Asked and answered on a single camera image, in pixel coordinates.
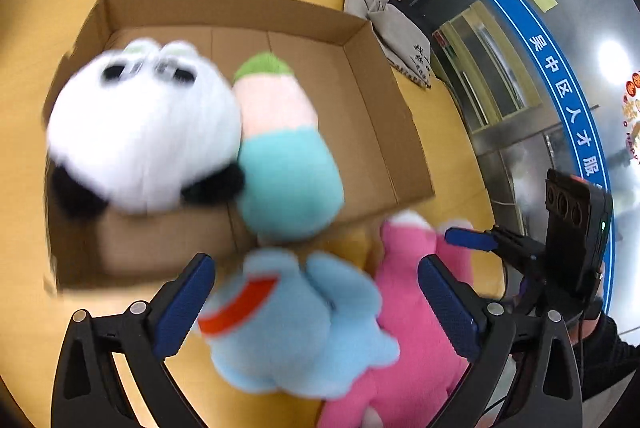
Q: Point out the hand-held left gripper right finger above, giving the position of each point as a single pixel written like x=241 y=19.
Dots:
x=447 y=308

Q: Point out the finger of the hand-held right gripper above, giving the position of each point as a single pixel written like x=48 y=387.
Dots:
x=467 y=238

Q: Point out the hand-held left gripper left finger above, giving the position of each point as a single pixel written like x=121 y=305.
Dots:
x=182 y=303

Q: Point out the pink plush toy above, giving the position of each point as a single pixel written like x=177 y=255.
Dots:
x=415 y=358

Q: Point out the light blue plush toy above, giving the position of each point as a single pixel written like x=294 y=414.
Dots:
x=300 y=333

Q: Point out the brown cardboard box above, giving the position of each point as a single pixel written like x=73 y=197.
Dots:
x=365 y=118

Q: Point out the person's right forearm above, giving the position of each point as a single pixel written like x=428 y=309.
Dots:
x=615 y=348

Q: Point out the yellow wooden desktop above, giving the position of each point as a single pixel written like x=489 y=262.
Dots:
x=25 y=133

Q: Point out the festive window decals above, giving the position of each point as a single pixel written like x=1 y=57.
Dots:
x=632 y=118

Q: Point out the blue window band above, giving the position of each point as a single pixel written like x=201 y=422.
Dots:
x=560 y=73

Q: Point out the teal and pink plush doll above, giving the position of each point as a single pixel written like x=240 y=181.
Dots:
x=290 y=178

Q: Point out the panda plush toy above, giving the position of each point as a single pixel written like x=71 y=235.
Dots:
x=145 y=133

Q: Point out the grey tote bag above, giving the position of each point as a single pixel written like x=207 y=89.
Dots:
x=400 y=43

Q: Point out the yellow sticky note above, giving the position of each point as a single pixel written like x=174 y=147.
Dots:
x=544 y=0

